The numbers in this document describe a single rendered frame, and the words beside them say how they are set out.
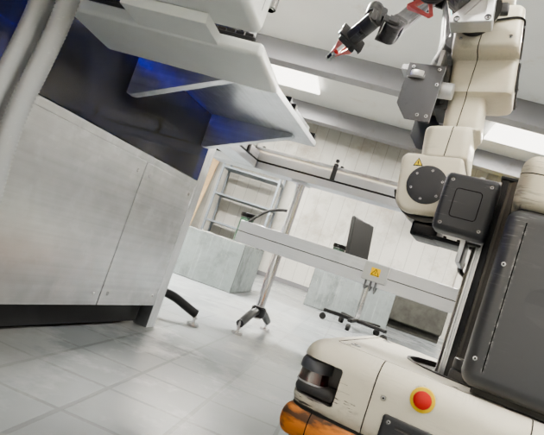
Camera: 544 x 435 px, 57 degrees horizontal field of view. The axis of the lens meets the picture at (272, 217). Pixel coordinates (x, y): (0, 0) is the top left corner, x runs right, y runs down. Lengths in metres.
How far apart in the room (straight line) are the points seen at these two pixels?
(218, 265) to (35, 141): 3.09
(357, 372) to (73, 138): 0.92
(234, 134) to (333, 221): 7.05
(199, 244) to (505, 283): 3.41
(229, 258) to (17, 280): 2.97
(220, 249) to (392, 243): 5.04
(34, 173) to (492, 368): 1.13
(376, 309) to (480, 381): 4.67
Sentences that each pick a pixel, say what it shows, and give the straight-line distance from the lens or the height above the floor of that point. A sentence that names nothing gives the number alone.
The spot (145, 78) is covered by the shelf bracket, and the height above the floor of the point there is 0.78.
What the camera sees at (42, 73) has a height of 0.59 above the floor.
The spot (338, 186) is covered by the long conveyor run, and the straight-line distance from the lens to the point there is 2.59.
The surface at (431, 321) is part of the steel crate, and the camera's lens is 7.03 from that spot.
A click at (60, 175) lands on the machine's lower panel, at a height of 0.44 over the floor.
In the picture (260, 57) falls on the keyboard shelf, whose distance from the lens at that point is 1.02.
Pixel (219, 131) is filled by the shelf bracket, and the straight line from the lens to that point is 1.93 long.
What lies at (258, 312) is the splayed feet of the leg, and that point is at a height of 0.11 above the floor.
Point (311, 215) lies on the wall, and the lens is 8.90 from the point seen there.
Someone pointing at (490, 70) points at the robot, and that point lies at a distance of 1.50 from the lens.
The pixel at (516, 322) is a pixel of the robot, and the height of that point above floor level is 0.45.
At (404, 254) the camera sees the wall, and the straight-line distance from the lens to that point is 8.85.
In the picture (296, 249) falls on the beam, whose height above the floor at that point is 0.49.
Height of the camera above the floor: 0.42
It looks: 4 degrees up
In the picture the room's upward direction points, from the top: 19 degrees clockwise
